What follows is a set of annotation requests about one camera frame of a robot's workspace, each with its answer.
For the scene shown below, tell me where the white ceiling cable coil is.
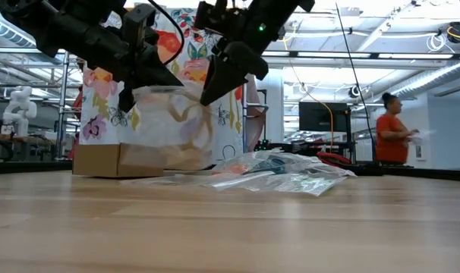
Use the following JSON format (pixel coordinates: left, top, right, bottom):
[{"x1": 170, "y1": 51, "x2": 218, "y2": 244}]
[{"x1": 426, "y1": 33, "x2": 448, "y2": 53}]

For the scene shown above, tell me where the white wall panel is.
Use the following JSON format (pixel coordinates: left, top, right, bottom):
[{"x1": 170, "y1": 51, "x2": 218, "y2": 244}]
[{"x1": 414, "y1": 136, "x2": 425, "y2": 161}]

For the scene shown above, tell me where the thin black hanging cable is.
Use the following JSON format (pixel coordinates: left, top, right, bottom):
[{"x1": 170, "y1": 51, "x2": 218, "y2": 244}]
[{"x1": 335, "y1": 2, "x2": 380, "y2": 165}]

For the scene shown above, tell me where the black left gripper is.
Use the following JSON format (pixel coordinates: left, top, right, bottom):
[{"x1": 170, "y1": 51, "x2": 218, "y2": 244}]
[{"x1": 113, "y1": 41, "x2": 184, "y2": 114}]

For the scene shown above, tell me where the background workbench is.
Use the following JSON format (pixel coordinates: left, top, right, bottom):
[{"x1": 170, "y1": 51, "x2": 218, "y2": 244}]
[{"x1": 0, "y1": 131, "x2": 58, "y2": 162}]

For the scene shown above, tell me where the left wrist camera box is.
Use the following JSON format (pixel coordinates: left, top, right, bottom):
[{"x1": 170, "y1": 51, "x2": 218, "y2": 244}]
[{"x1": 121, "y1": 2, "x2": 159, "y2": 52}]

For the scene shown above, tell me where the white floral cloth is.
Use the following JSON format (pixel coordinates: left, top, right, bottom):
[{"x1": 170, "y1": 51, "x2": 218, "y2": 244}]
[{"x1": 79, "y1": 6, "x2": 254, "y2": 165}]

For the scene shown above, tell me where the white crumpled paper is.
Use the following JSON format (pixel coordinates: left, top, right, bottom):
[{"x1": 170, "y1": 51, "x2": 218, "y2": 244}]
[{"x1": 408, "y1": 128, "x2": 435, "y2": 147}]

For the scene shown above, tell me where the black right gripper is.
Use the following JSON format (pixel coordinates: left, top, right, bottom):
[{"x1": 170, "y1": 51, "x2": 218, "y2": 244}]
[{"x1": 199, "y1": 36, "x2": 268, "y2": 107}]

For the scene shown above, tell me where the black table frame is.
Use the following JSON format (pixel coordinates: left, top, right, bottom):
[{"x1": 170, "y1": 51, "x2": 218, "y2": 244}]
[{"x1": 0, "y1": 160, "x2": 460, "y2": 181}]

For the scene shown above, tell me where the person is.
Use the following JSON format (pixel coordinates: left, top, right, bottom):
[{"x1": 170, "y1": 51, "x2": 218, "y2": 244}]
[{"x1": 374, "y1": 92, "x2": 421, "y2": 166}]

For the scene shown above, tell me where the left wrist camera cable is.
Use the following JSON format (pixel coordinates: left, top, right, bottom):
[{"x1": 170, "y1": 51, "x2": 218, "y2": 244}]
[{"x1": 146, "y1": 0, "x2": 186, "y2": 66}]

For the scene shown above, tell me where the yellow hanging cable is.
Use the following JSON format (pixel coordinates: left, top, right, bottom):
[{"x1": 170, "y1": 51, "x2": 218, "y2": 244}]
[{"x1": 286, "y1": 37, "x2": 336, "y2": 153}]

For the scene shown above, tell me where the black monitor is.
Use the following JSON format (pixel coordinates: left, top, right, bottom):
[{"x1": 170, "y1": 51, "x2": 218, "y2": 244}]
[{"x1": 298, "y1": 100, "x2": 350, "y2": 133}]

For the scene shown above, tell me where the open cardboard box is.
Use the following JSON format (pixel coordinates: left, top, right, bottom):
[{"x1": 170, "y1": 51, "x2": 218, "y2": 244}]
[{"x1": 72, "y1": 143, "x2": 166, "y2": 178}]

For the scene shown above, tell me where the green rubber band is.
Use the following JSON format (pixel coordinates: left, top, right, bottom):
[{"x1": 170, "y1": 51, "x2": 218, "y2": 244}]
[{"x1": 286, "y1": 177, "x2": 332, "y2": 194}]

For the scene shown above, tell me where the wide dark blue rubber band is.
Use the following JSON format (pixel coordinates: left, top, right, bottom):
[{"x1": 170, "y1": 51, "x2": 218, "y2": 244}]
[{"x1": 258, "y1": 157, "x2": 288, "y2": 174}]

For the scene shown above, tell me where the black red work glove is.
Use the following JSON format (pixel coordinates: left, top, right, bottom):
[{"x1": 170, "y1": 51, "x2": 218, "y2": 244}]
[{"x1": 315, "y1": 151, "x2": 353, "y2": 168}]

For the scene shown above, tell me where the large tan rubber band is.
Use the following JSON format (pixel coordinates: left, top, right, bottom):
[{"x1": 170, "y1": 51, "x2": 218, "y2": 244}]
[{"x1": 165, "y1": 90, "x2": 216, "y2": 151}]

